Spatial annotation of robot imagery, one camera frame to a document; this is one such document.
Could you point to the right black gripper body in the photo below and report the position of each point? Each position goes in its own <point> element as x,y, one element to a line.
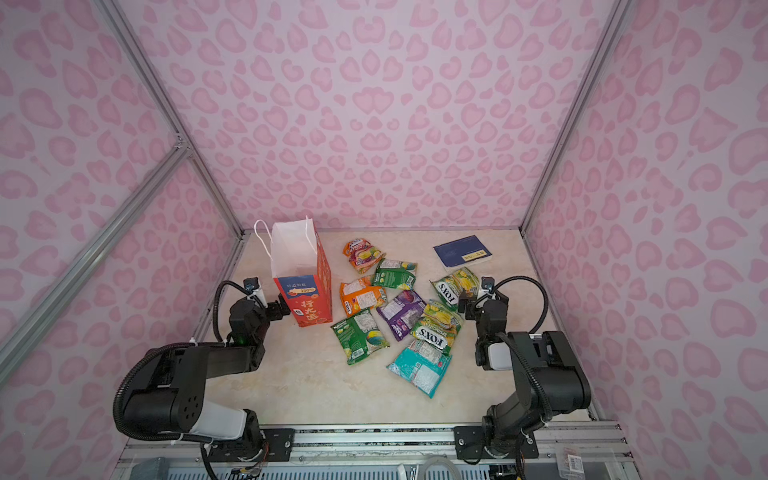
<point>480,306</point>

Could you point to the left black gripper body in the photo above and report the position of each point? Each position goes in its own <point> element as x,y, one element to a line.
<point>275,309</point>

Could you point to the green Fox's candy packet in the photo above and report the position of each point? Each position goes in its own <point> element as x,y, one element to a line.
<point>438,326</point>
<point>455,285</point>

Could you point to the red white paper bag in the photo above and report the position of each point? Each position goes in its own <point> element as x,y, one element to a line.
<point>299,268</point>

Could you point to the purple snack packet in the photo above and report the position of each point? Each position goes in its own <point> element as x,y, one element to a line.
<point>402,312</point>

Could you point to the teal snack packet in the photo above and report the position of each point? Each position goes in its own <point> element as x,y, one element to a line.
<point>422,365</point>

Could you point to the small green snack packet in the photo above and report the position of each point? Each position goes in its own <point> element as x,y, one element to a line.
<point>395,274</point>

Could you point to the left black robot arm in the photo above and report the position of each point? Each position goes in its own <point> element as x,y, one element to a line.
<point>162,398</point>

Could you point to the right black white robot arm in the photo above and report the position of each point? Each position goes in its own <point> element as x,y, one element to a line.
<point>548,378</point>

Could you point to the blue booklet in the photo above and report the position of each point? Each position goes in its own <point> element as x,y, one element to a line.
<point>462,252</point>

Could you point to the orange snack packet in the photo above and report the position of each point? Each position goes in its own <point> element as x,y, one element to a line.
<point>361,294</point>

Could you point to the large green snack packet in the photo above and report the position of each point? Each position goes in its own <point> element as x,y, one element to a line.
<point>359,336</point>

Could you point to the red yellow snack packet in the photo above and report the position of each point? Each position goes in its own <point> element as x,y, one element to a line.
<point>362,254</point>

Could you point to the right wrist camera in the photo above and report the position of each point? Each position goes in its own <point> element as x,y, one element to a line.
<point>487,283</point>

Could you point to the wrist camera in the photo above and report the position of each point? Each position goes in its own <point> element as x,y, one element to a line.
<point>487,283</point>
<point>252,286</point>

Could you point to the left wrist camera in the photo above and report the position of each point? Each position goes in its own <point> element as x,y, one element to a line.
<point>252,286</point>

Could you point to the diagonal aluminium frame bar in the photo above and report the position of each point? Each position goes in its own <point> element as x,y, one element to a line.
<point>38,321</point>

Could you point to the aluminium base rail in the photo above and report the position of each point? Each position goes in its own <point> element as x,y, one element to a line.
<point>562,450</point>

